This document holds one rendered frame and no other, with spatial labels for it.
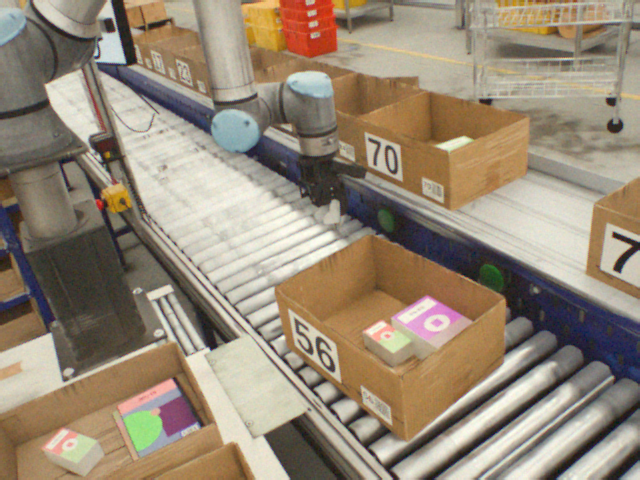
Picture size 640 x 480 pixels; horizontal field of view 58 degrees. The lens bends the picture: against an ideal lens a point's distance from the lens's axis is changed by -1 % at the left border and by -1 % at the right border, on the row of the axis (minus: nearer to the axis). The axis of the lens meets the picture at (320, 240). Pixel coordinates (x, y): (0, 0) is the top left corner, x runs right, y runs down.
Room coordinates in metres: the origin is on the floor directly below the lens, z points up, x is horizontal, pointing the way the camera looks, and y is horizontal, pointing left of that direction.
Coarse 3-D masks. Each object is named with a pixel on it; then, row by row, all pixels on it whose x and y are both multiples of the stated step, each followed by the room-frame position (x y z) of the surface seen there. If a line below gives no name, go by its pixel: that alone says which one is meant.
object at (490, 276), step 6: (486, 264) 1.10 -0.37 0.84; (480, 270) 1.11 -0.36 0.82; (486, 270) 1.09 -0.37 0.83; (492, 270) 1.07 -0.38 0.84; (498, 270) 1.07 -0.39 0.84; (480, 276) 1.10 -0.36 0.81; (486, 276) 1.09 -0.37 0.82; (492, 276) 1.07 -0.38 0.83; (498, 276) 1.06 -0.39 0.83; (486, 282) 1.09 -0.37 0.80; (492, 282) 1.07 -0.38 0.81; (498, 282) 1.06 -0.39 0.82; (492, 288) 1.07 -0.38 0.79; (498, 288) 1.06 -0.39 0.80
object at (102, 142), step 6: (102, 132) 1.79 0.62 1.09; (90, 138) 1.78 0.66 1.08; (96, 138) 1.74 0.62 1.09; (102, 138) 1.74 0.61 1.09; (108, 138) 1.74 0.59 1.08; (90, 144) 1.78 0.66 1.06; (96, 144) 1.72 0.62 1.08; (102, 144) 1.72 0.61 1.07; (108, 144) 1.73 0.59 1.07; (114, 144) 1.74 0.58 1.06; (96, 150) 1.73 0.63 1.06; (102, 150) 1.72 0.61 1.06; (108, 150) 1.73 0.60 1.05; (102, 156) 1.77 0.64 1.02; (108, 156) 1.76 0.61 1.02; (102, 162) 1.76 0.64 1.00
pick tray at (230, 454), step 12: (228, 444) 0.69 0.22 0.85; (204, 456) 0.68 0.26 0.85; (216, 456) 0.68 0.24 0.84; (228, 456) 0.69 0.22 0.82; (240, 456) 0.68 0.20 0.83; (180, 468) 0.66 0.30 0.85; (192, 468) 0.67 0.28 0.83; (204, 468) 0.68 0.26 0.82; (216, 468) 0.68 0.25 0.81; (228, 468) 0.69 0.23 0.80; (240, 468) 0.70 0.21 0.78
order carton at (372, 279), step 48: (384, 240) 1.15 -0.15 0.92; (288, 288) 1.05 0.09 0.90; (336, 288) 1.13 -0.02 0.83; (384, 288) 1.17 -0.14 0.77; (432, 288) 1.03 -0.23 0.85; (480, 288) 0.92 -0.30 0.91; (288, 336) 1.02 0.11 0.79; (336, 336) 0.86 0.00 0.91; (480, 336) 0.83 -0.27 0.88; (336, 384) 0.88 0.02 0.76; (384, 384) 0.75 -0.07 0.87; (432, 384) 0.75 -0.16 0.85
